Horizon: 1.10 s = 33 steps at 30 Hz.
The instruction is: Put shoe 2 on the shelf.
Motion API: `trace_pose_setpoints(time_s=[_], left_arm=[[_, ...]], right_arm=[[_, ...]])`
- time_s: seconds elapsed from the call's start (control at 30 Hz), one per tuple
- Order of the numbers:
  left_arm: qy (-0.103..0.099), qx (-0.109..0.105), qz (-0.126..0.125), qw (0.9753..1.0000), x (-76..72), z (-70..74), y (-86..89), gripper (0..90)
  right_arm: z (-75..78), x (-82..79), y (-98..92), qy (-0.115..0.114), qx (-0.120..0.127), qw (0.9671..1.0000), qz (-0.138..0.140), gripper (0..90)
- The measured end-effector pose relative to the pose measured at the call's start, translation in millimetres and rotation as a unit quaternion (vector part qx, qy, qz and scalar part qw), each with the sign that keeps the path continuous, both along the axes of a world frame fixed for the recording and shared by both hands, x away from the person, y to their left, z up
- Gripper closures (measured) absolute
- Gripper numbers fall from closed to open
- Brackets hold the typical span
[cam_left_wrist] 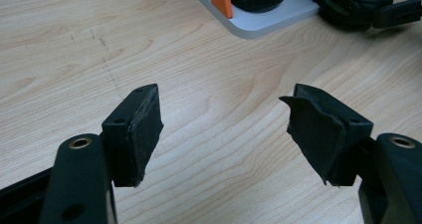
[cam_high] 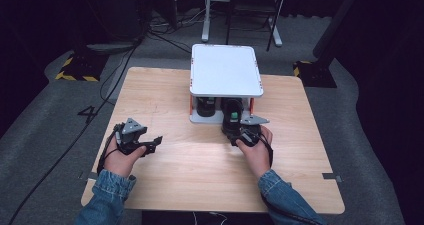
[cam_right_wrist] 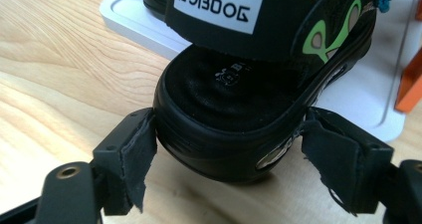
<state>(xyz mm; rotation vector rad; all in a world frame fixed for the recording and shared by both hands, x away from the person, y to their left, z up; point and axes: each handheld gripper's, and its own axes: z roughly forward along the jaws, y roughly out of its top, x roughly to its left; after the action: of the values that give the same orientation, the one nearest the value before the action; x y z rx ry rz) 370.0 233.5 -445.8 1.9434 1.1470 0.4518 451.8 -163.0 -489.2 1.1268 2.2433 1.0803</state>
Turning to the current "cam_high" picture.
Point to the person's right hand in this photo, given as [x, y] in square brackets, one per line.
[258, 158]

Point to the white two-tier shoe rack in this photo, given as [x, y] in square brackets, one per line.
[225, 70]

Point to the black folding chair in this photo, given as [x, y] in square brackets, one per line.
[255, 8]

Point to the black slanted stand pole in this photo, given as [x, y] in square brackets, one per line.
[336, 18]

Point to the black yellow-striped stand base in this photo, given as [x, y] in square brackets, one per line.
[83, 68]
[315, 75]

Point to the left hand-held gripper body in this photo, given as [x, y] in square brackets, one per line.
[131, 139]

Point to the white desk frame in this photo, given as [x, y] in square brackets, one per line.
[206, 25]

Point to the person's left hand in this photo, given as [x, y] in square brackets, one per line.
[120, 163]

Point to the grey tape strip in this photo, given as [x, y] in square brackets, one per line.
[89, 176]
[331, 177]

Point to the black sandal with green tab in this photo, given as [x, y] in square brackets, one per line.
[231, 125]

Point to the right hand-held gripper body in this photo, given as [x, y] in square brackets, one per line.
[250, 135]

